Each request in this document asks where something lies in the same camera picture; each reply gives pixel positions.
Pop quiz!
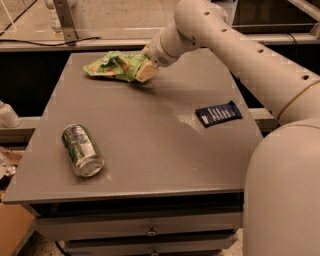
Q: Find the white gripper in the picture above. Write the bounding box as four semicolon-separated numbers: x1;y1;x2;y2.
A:
135;30;178;83

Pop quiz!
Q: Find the green rice chip bag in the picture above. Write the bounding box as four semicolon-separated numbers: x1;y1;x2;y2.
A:
83;51;147;82

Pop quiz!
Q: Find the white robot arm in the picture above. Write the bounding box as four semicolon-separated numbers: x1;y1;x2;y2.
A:
143;0;320;256

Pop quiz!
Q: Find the dark blue snack packet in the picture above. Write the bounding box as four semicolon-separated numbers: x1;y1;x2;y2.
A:
195;101;242;128

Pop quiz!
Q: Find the grey drawer cabinet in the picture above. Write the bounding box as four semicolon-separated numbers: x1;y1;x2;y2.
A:
4;49;261;256

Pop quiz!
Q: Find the green soda can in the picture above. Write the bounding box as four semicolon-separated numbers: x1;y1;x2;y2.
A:
62;124;105;177

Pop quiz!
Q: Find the cardboard box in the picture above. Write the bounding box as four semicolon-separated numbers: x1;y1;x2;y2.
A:
0;147;33;256

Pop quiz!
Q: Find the black cable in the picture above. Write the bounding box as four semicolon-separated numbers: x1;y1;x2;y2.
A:
0;36;102;47

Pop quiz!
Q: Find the grey metal bracket left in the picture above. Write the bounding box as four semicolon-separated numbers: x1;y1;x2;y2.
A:
53;0;78;46

